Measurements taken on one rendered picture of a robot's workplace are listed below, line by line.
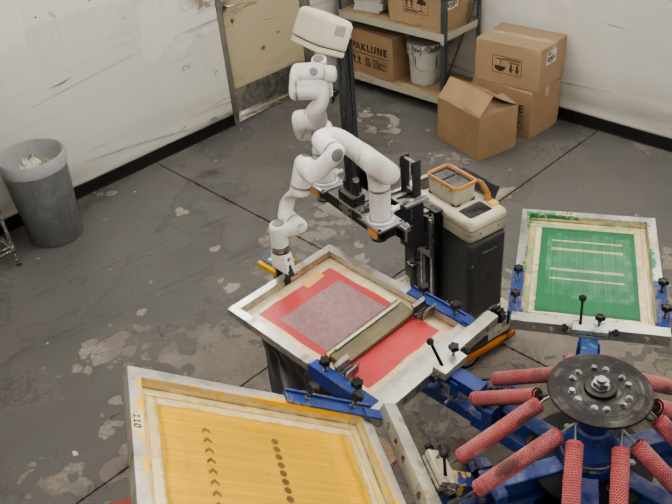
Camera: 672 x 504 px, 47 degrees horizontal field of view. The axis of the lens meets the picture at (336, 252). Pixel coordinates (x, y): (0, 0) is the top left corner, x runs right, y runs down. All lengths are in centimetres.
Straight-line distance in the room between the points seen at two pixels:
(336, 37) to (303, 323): 112
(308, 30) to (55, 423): 250
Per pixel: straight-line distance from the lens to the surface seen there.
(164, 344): 467
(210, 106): 679
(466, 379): 276
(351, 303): 318
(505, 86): 644
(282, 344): 297
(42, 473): 423
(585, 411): 234
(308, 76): 340
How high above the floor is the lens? 299
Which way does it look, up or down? 35 degrees down
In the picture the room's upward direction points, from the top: 5 degrees counter-clockwise
